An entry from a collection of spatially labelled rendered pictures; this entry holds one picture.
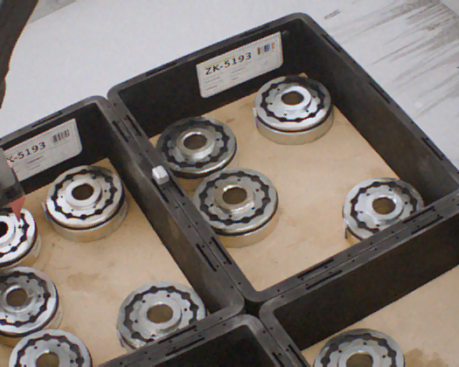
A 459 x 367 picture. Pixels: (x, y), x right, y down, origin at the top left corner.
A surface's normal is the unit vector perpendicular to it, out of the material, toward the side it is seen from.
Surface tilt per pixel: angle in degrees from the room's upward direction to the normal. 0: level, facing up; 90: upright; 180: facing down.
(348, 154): 0
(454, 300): 0
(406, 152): 90
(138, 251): 0
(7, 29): 109
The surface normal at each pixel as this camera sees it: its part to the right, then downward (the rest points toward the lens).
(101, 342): -0.10, -0.68
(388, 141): -0.88, 0.40
